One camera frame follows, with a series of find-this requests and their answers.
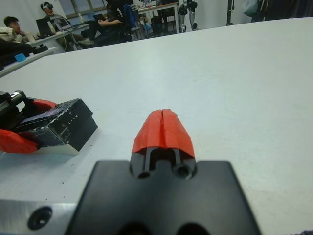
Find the small blue box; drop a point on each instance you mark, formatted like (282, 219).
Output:
(20, 57)

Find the person wearing VR headset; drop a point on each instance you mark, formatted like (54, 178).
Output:
(47, 7)

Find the white side desk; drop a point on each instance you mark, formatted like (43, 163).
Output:
(36, 56)

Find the black foil-wrapped block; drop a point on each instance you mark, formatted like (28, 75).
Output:
(73, 122)

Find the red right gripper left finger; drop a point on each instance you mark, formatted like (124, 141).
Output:
(150, 134)

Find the tall white bottle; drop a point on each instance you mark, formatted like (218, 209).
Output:
(51, 27)

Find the black bag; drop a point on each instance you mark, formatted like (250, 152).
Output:
(12, 51)

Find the black hanging clothes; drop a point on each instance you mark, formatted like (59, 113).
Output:
(281, 8)

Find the open grey laptop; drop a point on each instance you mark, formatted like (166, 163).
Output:
(62, 23)

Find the black pole stand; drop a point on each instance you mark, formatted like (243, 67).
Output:
(230, 12)

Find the blue jacket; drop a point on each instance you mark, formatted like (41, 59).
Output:
(129, 14)

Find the silver humanoid robot legs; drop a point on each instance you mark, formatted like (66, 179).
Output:
(192, 14)

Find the pale green bag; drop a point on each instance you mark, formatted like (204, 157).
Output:
(249, 7)

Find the dark-haired person in beige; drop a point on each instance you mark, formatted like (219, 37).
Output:
(11, 23)

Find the small black device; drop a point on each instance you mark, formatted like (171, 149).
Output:
(40, 49)

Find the black monitor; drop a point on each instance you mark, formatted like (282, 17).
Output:
(41, 27)

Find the black office chair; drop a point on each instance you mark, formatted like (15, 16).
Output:
(162, 22)

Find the small white bottle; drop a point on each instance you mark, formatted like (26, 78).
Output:
(80, 17)

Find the seated person in black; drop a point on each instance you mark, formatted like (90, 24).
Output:
(112, 17)

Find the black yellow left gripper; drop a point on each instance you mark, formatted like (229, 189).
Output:
(12, 110)

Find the paper cup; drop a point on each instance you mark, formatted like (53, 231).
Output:
(30, 37)

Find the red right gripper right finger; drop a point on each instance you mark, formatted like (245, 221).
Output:
(177, 134)

